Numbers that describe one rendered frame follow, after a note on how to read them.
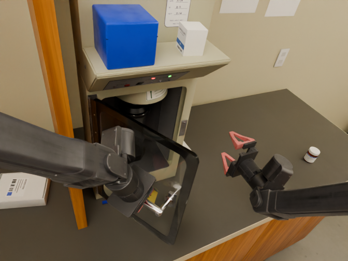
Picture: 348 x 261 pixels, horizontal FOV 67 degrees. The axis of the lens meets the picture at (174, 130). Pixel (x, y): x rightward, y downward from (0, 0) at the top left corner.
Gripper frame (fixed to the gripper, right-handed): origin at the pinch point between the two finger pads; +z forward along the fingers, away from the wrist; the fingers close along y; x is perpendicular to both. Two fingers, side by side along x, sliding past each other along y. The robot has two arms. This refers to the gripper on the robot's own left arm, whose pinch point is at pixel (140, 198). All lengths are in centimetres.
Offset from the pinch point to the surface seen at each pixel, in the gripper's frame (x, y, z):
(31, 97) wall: -66, -9, 15
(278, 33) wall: -3, -114, 43
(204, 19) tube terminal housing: -6.7, -42.8, -19.4
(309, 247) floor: 79, -49, 156
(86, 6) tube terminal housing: -21.1, -22.1, -32.6
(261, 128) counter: 13, -68, 62
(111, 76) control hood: -10.5, -14.2, -26.2
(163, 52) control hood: -8.7, -28.0, -20.8
